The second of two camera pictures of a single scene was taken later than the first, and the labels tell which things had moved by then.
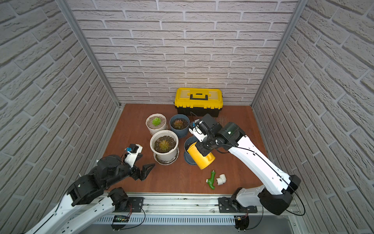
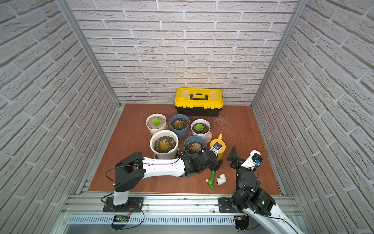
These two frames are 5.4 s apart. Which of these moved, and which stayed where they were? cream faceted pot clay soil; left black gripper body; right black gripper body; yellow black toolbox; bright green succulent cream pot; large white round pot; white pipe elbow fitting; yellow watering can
Moved: left black gripper body; yellow watering can; right black gripper body
Stayed: yellow black toolbox; white pipe elbow fitting; cream faceted pot clay soil; large white round pot; bright green succulent cream pot
